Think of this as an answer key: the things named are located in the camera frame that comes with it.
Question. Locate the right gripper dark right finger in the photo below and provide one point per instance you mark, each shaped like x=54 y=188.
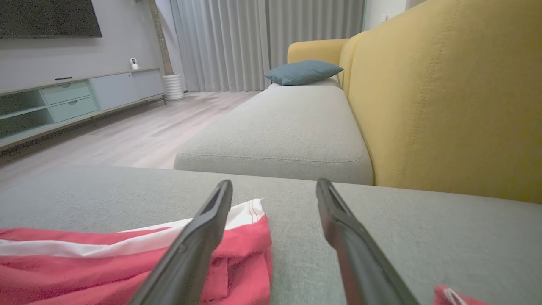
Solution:
x=360 y=262

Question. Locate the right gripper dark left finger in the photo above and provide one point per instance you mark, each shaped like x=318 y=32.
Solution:
x=190 y=254

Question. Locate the large grey sofa seat cushion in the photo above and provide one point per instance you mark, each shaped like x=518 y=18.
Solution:
x=444 y=237

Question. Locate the small grey sofa seat cushion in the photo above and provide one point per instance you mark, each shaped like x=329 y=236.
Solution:
x=288 y=131

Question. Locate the white ribbed plant pot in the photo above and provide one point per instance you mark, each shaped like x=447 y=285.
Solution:
x=173 y=87

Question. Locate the pale green television cabinet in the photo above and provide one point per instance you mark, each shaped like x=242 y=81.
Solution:
x=114 y=89

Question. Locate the yellow sofa backrest cushion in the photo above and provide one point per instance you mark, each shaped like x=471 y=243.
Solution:
x=457 y=97

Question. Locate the blue throw pillow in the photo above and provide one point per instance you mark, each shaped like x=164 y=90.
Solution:
x=302 y=72

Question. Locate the sheer white curtain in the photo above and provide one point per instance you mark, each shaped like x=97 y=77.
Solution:
x=220 y=42

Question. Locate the yellow sofa armrest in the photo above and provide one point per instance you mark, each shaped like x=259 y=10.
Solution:
x=315 y=50

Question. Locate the brown plant trunk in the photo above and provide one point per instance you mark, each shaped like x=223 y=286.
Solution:
x=161 y=38

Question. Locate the grey curtain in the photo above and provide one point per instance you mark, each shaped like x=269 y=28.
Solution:
x=313 y=21

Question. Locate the small white security camera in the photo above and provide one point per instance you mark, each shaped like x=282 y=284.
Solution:
x=134 y=63

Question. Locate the black wall television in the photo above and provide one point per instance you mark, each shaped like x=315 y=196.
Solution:
x=46 y=17

